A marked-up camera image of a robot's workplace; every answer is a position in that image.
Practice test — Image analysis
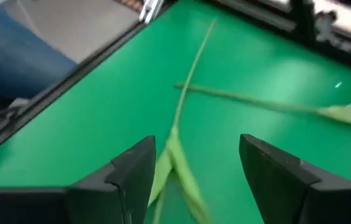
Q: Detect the person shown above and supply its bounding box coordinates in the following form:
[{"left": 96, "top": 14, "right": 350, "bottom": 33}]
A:
[{"left": 0, "top": 0, "right": 79, "bottom": 101}]

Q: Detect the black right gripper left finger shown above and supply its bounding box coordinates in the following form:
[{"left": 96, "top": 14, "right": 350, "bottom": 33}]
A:
[{"left": 0, "top": 135, "right": 157, "bottom": 224}]

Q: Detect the green table mat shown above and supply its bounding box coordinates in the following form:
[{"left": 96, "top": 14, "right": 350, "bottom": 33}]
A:
[{"left": 0, "top": 0, "right": 351, "bottom": 224}]

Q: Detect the silver corner bracket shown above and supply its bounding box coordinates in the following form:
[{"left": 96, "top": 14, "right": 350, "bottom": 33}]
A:
[{"left": 138, "top": 0, "right": 166, "bottom": 25}]

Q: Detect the dark artificial tulip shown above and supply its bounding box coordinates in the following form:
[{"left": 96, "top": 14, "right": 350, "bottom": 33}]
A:
[{"left": 174, "top": 81, "right": 351, "bottom": 131}]

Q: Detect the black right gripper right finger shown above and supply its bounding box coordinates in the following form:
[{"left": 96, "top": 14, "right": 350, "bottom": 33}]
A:
[{"left": 239, "top": 133, "right": 351, "bottom": 224}]

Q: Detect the red artificial tulip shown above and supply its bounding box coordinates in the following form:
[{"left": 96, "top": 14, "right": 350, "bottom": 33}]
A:
[{"left": 146, "top": 17, "right": 218, "bottom": 224}]

